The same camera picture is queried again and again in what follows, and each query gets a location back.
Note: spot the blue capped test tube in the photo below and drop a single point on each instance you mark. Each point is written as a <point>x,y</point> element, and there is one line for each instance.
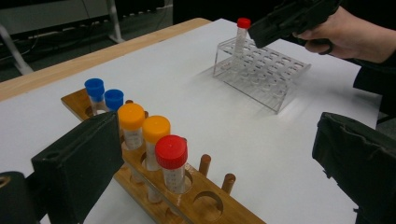
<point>114,99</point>
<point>94,88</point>

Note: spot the white table cover sheet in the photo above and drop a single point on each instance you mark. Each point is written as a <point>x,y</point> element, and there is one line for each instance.
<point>218,149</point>

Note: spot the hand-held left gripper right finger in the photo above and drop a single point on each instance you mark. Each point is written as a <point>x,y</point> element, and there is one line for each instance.
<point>358,161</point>

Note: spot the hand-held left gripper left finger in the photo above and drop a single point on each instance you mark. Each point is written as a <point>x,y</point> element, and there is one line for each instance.
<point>81,161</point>

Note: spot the wooden test tube rack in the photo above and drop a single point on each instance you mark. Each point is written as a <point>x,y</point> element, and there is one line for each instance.
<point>236,211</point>

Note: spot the white metal stand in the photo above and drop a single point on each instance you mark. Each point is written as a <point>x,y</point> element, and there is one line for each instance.
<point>46,14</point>

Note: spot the clear plastic test tube rack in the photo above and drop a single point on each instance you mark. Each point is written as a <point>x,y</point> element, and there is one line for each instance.
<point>264,77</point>

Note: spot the orange capped test tube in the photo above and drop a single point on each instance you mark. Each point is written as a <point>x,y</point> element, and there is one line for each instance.
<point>131,116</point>
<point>155,129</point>

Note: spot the red capped test tube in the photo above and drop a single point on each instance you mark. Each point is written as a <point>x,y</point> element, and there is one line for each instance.
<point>243,23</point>
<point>171,151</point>

